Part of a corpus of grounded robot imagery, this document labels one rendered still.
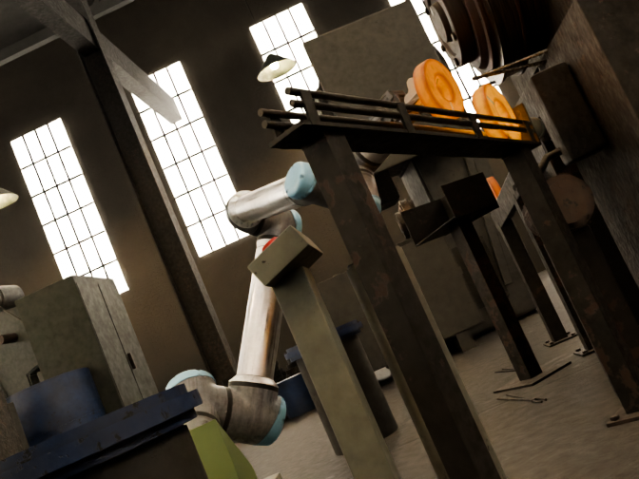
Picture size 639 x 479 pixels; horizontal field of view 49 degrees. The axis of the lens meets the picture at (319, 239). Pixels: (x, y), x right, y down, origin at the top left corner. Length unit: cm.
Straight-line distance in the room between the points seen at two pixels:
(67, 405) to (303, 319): 363
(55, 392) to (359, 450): 366
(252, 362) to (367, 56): 316
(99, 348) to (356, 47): 266
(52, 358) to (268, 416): 323
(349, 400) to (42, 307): 403
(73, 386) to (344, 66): 274
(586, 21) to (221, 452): 134
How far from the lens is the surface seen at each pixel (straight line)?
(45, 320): 519
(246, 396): 208
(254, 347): 212
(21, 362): 959
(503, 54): 205
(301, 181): 166
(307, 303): 133
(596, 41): 173
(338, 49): 494
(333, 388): 133
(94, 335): 504
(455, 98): 173
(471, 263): 253
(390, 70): 490
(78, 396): 489
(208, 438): 188
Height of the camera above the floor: 41
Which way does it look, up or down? 8 degrees up
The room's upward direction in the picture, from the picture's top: 24 degrees counter-clockwise
